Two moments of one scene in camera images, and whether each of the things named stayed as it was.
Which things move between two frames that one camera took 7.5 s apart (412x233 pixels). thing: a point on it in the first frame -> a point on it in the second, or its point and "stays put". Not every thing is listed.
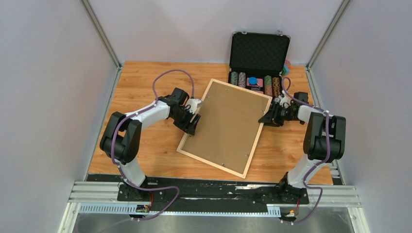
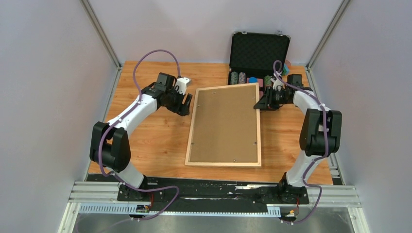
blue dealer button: [252, 80] stays put
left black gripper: [185, 126] -> [185, 107]
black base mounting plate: [212, 194] stays put
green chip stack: [268, 90] stays put
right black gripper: [270, 117] -> [266, 102]
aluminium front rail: [88, 191] stays put
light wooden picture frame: [216, 165] -> [187, 162]
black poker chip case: [257, 60] stays put
